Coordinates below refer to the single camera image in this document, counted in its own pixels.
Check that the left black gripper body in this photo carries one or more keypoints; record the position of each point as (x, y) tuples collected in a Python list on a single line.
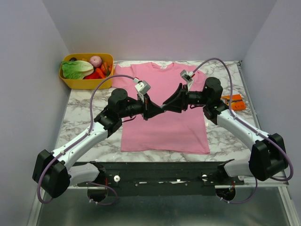
[(145, 115)]

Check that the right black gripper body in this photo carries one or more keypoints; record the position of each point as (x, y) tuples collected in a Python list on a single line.
[(185, 99)]

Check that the pink t-shirt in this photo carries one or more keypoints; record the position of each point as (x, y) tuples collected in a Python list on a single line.
[(181, 132)]

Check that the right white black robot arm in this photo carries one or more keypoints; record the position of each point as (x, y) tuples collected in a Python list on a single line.
[(267, 157)]

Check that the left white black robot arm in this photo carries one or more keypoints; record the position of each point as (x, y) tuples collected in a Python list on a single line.
[(89, 136)]

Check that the orange black packet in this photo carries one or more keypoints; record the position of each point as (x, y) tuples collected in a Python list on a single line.
[(237, 103)]

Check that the red toy pepper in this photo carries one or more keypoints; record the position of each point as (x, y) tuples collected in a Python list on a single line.
[(97, 74)]

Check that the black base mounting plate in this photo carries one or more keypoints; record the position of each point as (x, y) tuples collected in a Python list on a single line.
[(142, 178)]

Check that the pink toy onion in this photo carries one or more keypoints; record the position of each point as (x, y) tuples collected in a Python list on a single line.
[(95, 61)]

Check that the green toy lettuce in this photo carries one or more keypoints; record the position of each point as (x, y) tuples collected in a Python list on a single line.
[(76, 70)]

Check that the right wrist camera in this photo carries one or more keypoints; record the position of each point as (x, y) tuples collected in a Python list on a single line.
[(188, 77)]

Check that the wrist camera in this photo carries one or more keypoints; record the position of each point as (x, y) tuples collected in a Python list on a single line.
[(142, 87), (188, 77)]

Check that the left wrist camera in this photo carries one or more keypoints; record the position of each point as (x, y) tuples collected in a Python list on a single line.
[(142, 87)]

